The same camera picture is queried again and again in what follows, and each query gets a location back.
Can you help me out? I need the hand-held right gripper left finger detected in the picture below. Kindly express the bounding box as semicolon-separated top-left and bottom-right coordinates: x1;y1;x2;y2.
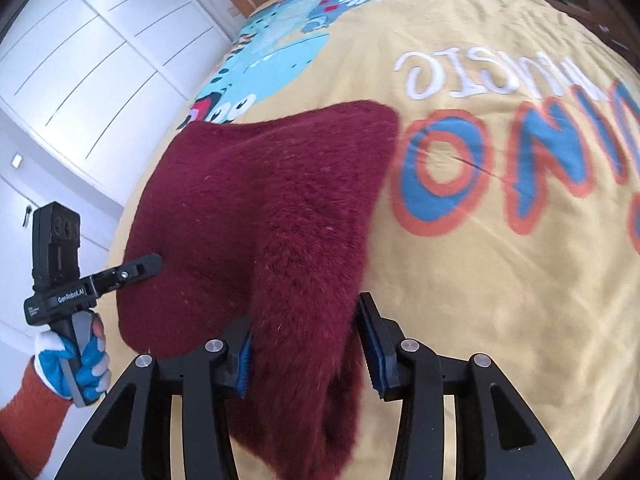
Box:
54;316;256;480

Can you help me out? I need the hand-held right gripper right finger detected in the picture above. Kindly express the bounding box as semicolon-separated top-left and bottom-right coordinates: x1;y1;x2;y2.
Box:
354;292;577;480

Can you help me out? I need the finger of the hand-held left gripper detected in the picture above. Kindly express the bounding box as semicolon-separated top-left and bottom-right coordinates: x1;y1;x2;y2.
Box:
79;254;164;295

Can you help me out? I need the dark red knitted sweater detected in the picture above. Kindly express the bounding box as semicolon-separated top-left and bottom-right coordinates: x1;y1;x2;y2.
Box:
116;100;400;480

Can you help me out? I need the person's left forearm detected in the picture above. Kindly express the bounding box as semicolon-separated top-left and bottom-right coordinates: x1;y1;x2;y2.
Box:
0;360;76;480

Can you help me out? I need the person's left hand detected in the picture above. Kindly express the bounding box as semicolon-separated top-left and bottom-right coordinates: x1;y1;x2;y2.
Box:
34;313;112;406

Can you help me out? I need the yellow printed blanket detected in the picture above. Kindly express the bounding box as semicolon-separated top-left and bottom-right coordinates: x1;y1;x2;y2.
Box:
102;0;640;480

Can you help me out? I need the white wardrobe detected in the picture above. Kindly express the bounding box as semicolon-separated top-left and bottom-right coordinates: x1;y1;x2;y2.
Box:
0;0;236;207

